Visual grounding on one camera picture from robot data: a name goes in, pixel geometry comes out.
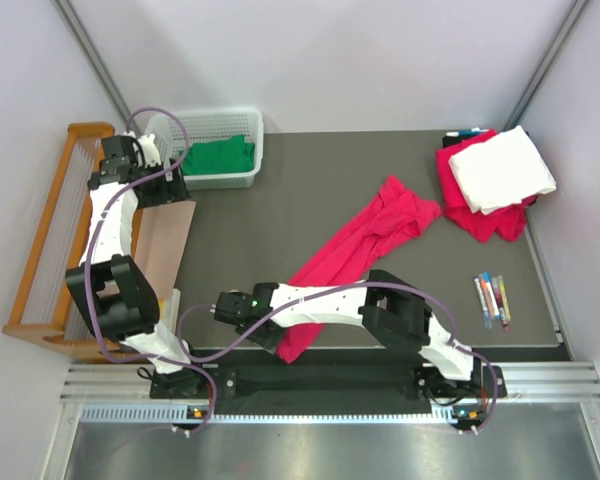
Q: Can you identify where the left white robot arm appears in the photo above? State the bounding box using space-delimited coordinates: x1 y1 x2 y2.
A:
65 131 209 399

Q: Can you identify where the bundle of marker pens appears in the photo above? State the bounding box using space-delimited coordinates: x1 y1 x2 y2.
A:
473 272 512 332

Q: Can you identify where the wooden rack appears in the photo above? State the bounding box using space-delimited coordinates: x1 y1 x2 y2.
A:
2 122 115 364

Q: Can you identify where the white plastic laundry basket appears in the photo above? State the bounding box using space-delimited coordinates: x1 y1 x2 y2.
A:
145 107 264 191

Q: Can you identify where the folded white t shirt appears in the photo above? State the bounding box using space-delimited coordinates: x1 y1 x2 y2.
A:
450 125 557 215

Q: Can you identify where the folded pink t shirt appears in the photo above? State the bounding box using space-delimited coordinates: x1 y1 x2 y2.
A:
436 130 538 243

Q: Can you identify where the green t shirt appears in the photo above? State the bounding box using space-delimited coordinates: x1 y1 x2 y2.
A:
182 135 255 176

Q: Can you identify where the brown cardboard sheet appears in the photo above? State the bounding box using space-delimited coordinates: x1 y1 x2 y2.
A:
131 200 196 300

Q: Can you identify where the folded dark t shirt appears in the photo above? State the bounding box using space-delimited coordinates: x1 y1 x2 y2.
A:
442 128 487 148

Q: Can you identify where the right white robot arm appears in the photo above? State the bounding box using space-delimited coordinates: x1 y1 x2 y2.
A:
214 270 488 399

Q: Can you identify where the grey slotted cable duct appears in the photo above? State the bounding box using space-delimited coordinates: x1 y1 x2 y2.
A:
80 403 479 425

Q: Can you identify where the pink t shirt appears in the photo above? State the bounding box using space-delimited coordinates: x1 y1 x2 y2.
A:
436 130 538 243
275 173 443 365

